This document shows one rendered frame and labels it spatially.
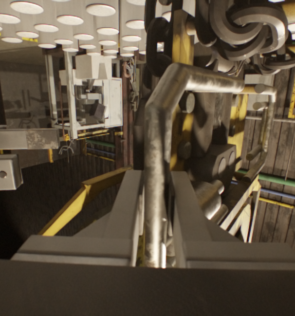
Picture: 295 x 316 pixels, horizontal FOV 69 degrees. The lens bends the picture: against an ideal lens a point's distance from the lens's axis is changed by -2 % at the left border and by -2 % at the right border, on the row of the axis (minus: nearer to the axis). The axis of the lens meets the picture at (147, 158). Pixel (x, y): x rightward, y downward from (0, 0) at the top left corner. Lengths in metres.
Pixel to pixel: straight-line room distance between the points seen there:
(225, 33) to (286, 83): 4.92
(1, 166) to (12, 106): 7.05
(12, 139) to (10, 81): 6.93
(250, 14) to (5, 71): 7.11
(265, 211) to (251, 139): 1.66
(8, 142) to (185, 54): 0.25
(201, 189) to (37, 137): 0.22
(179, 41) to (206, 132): 0.11
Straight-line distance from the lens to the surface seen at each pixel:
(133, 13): 1.65
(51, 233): 0.37
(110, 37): 2.22
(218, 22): 0.21
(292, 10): 0.23
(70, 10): 1.63
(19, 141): 0.34
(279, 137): 5.18
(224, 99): 0.35
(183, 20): 0.26
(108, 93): 4.71
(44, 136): 0.32
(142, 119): 0.25
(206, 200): 0.19
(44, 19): 1.87
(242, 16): 0.21
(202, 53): 0.28
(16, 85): 7.30
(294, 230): 5.79
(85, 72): 4.01
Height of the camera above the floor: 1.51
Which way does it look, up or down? 16 degrees up
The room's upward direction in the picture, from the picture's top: 179 degrees counter-clockwise
